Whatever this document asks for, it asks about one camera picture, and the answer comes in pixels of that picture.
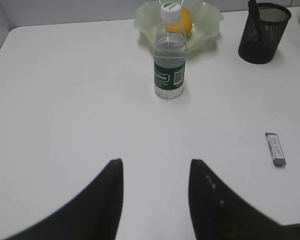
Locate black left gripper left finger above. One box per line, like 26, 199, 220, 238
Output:
10, 158, 124, 240

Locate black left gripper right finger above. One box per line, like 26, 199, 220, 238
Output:
188, 159, 300, 240

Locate grey white eraser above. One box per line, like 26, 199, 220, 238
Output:
265, 132, 287, 168

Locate clear water bottle green label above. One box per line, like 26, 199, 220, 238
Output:
153, 2, 187, 99

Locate yellow mango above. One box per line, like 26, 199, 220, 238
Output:
165, 8, 193, 36

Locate black marker pen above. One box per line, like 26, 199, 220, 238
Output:
248, 0, 264, 49

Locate black mesh pen holder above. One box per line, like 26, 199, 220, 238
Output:
238, 2, 292, 65

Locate pale green wavy glass plate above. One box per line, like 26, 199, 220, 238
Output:
133, 0, 224, 60

